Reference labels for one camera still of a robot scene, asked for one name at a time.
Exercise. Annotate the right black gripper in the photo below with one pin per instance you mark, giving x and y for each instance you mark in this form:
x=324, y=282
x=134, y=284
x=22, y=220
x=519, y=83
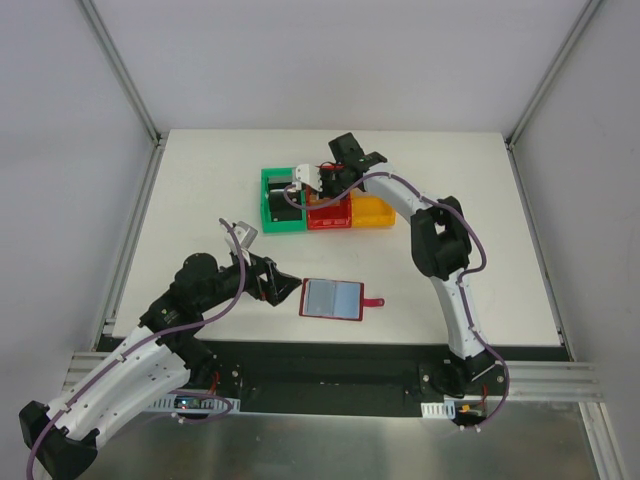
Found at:
x=330, y=181

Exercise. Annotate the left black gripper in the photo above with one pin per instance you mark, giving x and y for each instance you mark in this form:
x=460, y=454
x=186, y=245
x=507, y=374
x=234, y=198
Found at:
x=270, y=282

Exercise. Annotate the red leather card holder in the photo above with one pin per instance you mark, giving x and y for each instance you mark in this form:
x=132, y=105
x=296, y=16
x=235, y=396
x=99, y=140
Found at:
x=335, y=300

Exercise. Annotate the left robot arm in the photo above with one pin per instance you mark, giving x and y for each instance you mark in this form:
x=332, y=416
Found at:
x=161, y=354

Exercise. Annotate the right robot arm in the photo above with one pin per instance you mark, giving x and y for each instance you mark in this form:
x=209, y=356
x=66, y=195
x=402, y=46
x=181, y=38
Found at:
x=443, y=248

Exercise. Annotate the black card in green bin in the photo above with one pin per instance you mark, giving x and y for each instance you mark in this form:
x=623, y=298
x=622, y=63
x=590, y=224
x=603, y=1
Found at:
x=280, y=201

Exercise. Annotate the red plastic bin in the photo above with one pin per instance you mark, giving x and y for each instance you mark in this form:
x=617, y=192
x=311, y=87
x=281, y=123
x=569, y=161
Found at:
x=335, y=216

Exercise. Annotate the yellow plastic bin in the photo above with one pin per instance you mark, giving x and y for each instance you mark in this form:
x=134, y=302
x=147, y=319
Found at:
x=371, y=212

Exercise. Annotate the green plastic bin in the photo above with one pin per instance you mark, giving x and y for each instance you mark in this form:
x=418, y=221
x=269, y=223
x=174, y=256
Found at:
x=269, y=227

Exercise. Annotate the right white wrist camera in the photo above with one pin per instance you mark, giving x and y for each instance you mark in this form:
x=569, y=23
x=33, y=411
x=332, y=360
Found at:
x=307, y=175

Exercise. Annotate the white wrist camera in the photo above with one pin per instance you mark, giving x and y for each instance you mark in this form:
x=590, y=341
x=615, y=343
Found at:
x=307, y=175
x=239, y=237

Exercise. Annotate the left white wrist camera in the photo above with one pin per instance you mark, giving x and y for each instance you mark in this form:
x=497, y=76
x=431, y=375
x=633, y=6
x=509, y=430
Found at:
x=239, y=237

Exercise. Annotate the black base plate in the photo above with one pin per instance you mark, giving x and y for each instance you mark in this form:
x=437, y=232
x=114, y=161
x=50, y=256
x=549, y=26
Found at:
x=379, y=380

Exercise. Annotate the left white cable duct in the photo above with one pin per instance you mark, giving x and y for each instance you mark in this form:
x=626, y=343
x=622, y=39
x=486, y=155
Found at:
x=189, y=404

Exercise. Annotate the white cable duct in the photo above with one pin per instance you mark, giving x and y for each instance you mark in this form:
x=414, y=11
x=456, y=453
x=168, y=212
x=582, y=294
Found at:
x=189, y=404
x=439, y=410

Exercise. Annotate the right white cable duct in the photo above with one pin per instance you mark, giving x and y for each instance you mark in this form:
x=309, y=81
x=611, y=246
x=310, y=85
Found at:
x=439, y=410

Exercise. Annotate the right aluminium frame post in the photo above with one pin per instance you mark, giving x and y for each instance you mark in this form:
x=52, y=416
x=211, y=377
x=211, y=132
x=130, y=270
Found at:
x=578, y=28

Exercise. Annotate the aluminium frame post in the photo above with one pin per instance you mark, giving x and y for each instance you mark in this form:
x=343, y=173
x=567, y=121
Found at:
x=119, y=69
x=578, y=28

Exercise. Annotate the left aluminium frame post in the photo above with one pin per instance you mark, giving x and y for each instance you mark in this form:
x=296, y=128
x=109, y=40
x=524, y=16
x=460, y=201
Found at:
x=119, y=69

